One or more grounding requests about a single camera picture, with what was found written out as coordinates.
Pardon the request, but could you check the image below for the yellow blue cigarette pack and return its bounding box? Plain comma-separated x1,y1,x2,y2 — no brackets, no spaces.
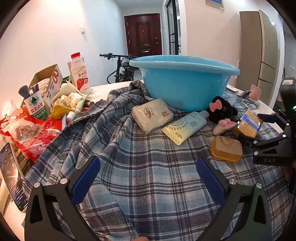
232,110,263,138

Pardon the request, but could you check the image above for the black bicycle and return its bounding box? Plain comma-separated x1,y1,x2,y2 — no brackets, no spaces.
99,53,137,84

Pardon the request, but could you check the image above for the light green sunscreen tube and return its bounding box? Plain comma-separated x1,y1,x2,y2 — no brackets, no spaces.
162,110,209,146

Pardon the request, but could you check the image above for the small white cosmetic tube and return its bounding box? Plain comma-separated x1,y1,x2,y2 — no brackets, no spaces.
74,95,88,114

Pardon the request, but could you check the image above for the white bunny hair tie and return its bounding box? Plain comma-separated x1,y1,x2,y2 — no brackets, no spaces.
212,118,238,136

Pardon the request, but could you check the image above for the red plastic bag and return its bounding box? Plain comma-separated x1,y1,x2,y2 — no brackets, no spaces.
1,113,62,162

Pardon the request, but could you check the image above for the wall electrical panel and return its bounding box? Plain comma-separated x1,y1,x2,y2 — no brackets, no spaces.
205,0,224,11

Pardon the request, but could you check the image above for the smartphone with lit screen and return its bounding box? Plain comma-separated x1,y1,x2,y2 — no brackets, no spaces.
1,142,28,212

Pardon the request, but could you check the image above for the dark red door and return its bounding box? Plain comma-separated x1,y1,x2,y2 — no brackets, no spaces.
125,13,163,57

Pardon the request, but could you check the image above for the beige refrigerator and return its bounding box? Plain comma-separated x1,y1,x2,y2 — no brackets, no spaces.
237,10,278,105

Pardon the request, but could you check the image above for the white crumpled cloth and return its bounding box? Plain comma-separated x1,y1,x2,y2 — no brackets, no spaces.
51,81,93,106

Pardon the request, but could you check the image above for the pink card holder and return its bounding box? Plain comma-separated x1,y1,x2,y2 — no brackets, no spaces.
249,84,261,101

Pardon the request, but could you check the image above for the cardboard snack box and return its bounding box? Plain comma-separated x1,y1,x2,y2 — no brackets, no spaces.
29,64,63,112

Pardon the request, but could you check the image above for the strawberry milk bottle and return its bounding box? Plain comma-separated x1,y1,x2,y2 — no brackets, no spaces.
68,52,92,94

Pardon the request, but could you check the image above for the black framed glass door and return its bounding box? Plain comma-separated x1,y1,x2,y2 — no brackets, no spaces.
166,0,181,55

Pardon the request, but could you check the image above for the blue plaid shirt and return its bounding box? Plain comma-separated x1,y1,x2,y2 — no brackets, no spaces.
23,81,295,240

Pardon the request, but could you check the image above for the black makeup brush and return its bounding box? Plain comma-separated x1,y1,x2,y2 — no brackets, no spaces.
18,85,31,100

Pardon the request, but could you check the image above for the blue plastic basin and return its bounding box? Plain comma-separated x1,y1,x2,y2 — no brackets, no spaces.
129,55,240,111

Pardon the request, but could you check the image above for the green white water bottle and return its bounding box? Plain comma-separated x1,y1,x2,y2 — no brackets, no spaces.
24,90,49,121

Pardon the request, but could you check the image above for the white tissue pack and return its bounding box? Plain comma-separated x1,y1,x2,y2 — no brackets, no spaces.
132,98,174,135

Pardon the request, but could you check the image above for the black plush hair clip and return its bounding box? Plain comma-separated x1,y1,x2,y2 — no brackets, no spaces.
206,96,238,123

